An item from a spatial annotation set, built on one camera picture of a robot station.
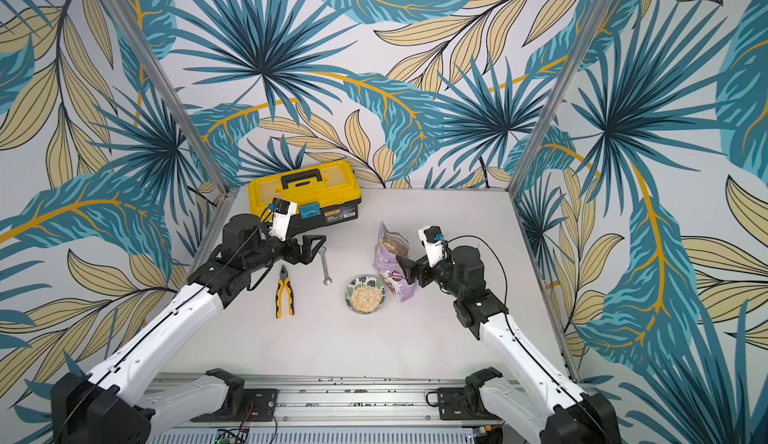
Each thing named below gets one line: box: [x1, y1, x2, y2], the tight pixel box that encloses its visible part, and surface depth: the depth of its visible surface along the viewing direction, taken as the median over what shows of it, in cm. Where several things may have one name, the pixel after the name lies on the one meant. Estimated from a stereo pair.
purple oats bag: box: [373, 220, 418, 302], surface depth 89 cm
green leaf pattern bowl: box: [345, 274, 387, 315], surface depth 91 cm
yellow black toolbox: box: [248, 161, 362, 232], surface depth 100 cm
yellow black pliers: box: [275, 265, 295, 319], surface depth 93 cm
